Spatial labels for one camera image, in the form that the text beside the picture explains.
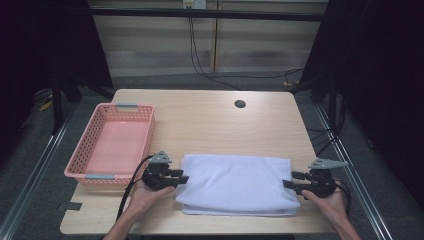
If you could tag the black tape strip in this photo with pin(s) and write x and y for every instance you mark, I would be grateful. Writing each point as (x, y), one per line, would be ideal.
(71, 206)

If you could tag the white wall power outlet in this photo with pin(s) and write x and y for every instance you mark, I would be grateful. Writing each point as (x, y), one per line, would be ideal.
(194, 4)

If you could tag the small yellow object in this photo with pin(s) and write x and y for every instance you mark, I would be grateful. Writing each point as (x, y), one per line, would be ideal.
(45, 106)

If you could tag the black metal stand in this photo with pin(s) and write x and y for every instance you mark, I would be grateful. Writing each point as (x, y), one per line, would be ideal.
(57, 106)

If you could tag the person's left hand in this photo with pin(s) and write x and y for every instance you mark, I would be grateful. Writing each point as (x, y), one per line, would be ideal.
(146, 200)

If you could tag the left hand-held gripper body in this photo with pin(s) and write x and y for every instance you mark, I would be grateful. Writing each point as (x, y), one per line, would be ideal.
(156, 176)

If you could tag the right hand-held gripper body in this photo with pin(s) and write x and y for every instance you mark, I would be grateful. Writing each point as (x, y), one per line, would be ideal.
(320, 183)

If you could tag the metal floor rail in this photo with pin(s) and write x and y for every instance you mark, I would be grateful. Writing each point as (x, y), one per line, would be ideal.
(40, 163)
(363, 200)

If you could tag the person's right hand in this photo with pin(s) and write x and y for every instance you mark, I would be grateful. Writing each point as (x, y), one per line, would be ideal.
(331, 208)

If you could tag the dark curtain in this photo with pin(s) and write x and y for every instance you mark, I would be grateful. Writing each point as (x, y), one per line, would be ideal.
(43, 43)
(380, 83)

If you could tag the pink perforated plastic basket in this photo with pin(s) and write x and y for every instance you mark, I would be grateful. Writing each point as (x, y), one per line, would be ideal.
(116, 146)

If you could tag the white printed towel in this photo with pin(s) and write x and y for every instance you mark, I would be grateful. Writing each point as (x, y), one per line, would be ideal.
(233, 180)

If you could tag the black horizontal frame bar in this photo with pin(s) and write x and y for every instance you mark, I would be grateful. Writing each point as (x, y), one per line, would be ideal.
(206, 14)

